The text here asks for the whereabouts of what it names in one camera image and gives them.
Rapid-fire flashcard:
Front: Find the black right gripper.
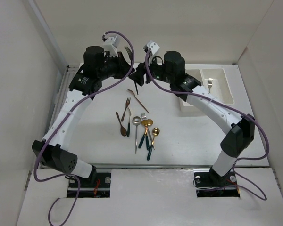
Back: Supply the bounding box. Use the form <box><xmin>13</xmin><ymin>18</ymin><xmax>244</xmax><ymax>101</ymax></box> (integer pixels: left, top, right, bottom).
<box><xmin>128</xmin><ymin>55</ymin><xmax>174</xmax><ymax>86</ymax></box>

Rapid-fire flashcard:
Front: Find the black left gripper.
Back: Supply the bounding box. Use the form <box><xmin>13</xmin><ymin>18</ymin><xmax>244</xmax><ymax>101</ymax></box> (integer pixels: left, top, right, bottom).
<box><xmin>98</xmin><ymin>52</ymin><xmax>135</xmax><ymax>81</ymax></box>

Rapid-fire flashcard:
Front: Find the black fork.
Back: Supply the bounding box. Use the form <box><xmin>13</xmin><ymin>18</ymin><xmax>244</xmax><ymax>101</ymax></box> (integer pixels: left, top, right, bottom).
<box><xmin>124</xmin><ymin>46</ymin><xmax>139</xmax><ymax>95</ymax></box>

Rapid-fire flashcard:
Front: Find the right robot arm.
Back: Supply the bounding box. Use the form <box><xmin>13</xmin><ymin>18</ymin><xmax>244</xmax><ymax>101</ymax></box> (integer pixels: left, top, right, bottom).
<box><xmin>129</xmin><ymin>48</ymin><xmax>255</xmax><ymax>186</ymax></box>

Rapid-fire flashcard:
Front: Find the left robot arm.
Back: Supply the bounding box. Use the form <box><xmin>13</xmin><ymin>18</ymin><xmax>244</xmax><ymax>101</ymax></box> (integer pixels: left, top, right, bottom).
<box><xmin>32</xmin><ymin>46</ymin><xmax>133</xmax><ymax>187</ymax></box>

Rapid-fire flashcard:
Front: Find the white right container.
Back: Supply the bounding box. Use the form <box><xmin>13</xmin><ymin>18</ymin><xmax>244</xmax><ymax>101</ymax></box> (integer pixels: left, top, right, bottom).
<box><xmin>202</xmin><ymin>68</ymin><xmax>234</xmax><ymax>105</ymax></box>

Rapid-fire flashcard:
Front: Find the white container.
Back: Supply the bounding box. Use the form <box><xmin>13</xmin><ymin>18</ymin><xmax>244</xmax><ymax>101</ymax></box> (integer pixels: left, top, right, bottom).
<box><xmin>202</xmin><ymin>68</ymin><xmax>234</xmax><ymax>105</ymax></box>
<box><xmin>179</xmin><ymin>68</ymin><xmax>207</xmax><ymax>118</ymax></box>

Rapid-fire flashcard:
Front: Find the thin copper bent fork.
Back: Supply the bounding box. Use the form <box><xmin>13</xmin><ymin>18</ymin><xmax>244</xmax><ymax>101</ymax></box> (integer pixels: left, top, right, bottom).
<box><xmin>127</xmin><ymin>89</ymin><xmax>150</xmax><ymax>113</ymax></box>

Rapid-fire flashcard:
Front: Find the brown wooden fork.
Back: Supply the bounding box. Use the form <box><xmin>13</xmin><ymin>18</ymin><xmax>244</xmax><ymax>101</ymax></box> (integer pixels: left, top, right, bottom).
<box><xmin>121</xmin><ymin>97</ymin><xmax>131</xmax><ymax>121</ymax></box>

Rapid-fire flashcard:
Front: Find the white left container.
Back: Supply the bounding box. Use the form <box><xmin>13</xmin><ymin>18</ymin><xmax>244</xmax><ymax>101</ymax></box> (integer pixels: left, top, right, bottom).
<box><xmin>179</xmin><ymin>68</ymin><xmax>207</xmax><ymax>118</ymax></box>

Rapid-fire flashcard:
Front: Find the silver ridged spoon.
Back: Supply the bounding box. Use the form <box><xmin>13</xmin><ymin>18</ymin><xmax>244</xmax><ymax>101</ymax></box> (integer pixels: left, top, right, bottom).
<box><xmin>132</xmin><ymin>116</ymin><xmax>142</xmax><ymax>154</ymax></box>

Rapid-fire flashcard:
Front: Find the brown wooden spoon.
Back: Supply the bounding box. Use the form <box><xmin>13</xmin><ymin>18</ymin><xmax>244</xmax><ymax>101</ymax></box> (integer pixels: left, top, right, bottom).
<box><xmin>116</xmin><ymin>112</ymin><xmax>127</xmax><ymax>137</ymax></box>

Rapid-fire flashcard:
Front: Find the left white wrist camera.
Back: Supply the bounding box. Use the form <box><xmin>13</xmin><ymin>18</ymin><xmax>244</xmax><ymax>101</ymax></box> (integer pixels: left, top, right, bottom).
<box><xmin>102</xmin><ymin>35</ymin><xmax>120</xmax><ymax>57</ymax></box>

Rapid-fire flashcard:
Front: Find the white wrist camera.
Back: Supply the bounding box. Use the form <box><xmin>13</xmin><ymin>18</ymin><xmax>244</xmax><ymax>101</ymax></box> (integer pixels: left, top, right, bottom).
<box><xmin>102</xmin><ymin>35</ymin><xmax>120</xmax><ymax>57</ymax></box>
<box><xmin>143</xmin><ymin>40</ymin><xmax>160</xmax><ymax>57</ymax></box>

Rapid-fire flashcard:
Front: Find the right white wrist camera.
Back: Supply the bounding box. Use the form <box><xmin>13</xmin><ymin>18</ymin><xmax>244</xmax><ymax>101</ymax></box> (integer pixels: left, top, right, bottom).
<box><xmin>143</xmin><ymin>40</ymin><xmax>160</xmax><ymax>57</ymax></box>

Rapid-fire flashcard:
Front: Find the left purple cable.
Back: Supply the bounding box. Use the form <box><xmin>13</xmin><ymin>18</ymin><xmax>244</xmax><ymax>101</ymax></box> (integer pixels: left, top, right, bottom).
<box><xmin>33</xmin><ymin>30</ymin><xmax>135</xmax><ymax>224</ymax></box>

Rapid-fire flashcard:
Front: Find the purple cable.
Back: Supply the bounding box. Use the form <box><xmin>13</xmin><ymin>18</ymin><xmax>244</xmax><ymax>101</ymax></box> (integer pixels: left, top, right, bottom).
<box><xmin>144</xmin><ymin>48</ymin><xmax>267</xmax><ymax>201</ymax></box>
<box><xmin>33</xmin><ymin>30</ymin><xmax>135</xmax><ymax>224</ymax></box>

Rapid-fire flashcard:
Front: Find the aluminium frame rail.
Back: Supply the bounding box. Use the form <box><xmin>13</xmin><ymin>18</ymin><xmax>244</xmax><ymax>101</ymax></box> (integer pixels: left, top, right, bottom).
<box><xmin>44</xmin><ymin>64</ymin><xmax>80</xmax><ymax>134</ymax></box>

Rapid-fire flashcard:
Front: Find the silver fork green handle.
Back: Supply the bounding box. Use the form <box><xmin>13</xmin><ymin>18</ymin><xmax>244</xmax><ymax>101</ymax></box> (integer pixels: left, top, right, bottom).
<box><xmin>141</xmin><ymin>113</ymin><xmax>150</xmax><ymax>151</ymax></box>

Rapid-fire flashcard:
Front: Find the gold spoon green handle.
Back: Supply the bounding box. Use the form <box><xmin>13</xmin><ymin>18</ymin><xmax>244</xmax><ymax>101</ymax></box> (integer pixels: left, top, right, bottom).
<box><xmin>138</xmin><ymin>119</ymin><xmax>153</xmax><ymax>148</ymax></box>
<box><xmin>147</xmin><ymin>128</ymin><xmax>160</xmax><ymax>161</ymax></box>

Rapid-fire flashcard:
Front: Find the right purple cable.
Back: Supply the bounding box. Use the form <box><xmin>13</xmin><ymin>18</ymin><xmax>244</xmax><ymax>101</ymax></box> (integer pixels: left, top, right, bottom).
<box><xmin>144</xmin><ymin>48</ymin><xmax>267</xmax><ymax>201</ymax></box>

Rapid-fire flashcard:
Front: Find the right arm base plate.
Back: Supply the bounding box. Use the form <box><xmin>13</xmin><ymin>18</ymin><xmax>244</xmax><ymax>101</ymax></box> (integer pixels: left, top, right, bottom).
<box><xmin>193</xmin><ymin>169</ymin><xmax>240</xmax><ymax>198</ymax></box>

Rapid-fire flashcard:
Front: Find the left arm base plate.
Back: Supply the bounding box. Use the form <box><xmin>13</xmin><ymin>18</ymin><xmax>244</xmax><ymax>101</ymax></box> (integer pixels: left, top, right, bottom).
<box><xmin>65</xmin><ymin>171</ymin><xmax>111</xmax><ymax>198</ymax></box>

